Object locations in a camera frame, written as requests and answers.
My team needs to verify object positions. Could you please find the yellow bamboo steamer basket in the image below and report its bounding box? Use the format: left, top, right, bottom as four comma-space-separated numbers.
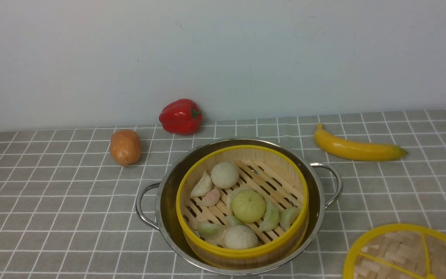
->
176, 141, 309, 270

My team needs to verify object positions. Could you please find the yellow woven steamer lid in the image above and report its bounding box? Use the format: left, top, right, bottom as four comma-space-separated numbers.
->
342, 224, 446, 279

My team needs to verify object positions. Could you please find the stainless steel pot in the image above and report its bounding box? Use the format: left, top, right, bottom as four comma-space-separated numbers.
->
135, 138, 343, 276

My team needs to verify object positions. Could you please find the white round bun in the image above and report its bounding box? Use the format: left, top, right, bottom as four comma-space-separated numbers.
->
224, 226, 259, 250
211, 162, 239, 189

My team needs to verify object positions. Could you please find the red bell pepper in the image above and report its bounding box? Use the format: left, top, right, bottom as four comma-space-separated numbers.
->
159, 98, 203, 135

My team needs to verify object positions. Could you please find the white dumpling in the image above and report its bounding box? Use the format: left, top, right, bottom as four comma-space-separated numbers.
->
190, 171, 213, 198

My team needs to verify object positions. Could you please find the pink dumpling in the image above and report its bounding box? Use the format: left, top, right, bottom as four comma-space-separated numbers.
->
197, 188, 221, 208

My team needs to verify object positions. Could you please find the pale green round bun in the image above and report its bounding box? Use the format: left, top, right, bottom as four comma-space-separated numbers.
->
231, 189, 266, 223

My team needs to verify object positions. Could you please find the green dumpling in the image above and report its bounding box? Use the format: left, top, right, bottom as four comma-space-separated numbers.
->
279, 207, 301, 231
225, 215, 245, 227
196, 221, 226, 240
259, 200, 280, 233

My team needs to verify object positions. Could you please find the green dumpling front left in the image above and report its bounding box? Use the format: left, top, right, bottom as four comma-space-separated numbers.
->
196, 221, 226, 240

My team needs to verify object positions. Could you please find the brown potato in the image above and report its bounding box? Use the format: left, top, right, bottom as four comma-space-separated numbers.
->
110, 129, 142, 167

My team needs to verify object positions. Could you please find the white round bun front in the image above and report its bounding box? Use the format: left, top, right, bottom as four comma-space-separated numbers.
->
224, 226, 259, 250

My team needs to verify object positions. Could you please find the green dumpling far right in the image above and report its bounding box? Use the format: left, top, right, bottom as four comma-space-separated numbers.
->
279, 207, 301, 231

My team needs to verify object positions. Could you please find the yellow banana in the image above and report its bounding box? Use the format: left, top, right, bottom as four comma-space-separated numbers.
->
314, 123, 408, 161

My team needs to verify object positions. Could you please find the grey checkered tablecloth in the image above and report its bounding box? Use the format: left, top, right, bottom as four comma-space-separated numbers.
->
0, 109, 446, 279

